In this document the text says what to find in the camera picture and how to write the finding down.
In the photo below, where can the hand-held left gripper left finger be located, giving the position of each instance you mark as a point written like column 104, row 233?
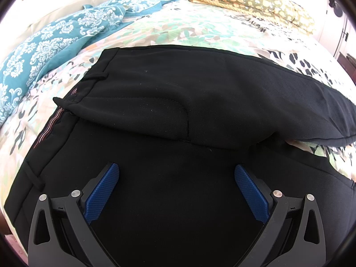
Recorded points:
column 103, row 189

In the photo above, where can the black pants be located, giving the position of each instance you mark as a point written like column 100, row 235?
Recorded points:
column 167, row 103

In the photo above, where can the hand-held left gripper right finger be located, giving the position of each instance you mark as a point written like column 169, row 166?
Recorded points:
column 250, row 192

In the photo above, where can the small teal patterned pillow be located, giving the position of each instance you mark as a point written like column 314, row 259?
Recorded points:
column 141, row 2

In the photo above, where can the floral leaf print bedsheet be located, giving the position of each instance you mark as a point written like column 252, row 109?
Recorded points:
column 180, row 27

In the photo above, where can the black round wall object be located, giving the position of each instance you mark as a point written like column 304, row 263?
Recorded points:
column 337, row 8

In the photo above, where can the large teal patterned pillow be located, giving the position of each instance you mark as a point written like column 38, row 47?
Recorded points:
column 55, row 41

